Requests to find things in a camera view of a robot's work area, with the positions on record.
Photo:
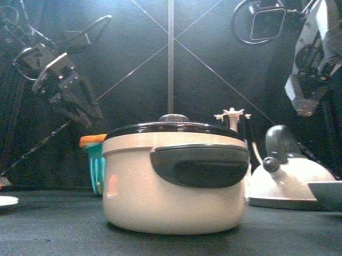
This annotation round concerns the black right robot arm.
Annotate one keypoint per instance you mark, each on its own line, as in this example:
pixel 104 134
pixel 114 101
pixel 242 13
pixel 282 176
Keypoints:
pixel 327 16

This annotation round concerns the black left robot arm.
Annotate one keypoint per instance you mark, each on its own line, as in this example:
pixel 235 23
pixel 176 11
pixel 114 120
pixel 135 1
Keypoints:
pixel 13 30

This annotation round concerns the teal toy with orange top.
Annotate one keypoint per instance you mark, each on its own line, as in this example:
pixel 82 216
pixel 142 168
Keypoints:
pixel 94 160

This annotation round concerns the white star-tipped toy utensil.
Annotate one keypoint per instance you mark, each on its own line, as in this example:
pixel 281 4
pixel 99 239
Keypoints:
pixel 232 119

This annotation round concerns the black pot lid grey knob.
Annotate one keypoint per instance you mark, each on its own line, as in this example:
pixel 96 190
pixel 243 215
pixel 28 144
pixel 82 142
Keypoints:
pixel 174 126

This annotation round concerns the white plate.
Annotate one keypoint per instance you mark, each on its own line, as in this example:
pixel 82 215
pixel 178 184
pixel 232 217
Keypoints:
pixel 7 201

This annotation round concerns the grey bowl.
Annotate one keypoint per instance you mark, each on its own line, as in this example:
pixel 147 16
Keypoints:
pixel 327 195

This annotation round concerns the white toy cooking pot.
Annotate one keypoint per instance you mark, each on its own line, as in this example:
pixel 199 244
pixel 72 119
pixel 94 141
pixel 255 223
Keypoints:
pixel 174 186

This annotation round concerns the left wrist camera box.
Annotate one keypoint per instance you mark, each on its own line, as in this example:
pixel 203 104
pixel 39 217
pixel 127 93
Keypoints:
pixel 35 59

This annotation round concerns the black square camera box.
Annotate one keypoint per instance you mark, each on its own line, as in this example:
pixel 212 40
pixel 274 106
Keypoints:
pixel 267 23

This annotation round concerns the grey vertical frame pole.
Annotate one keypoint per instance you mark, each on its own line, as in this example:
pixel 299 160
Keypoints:
pixel 170 56

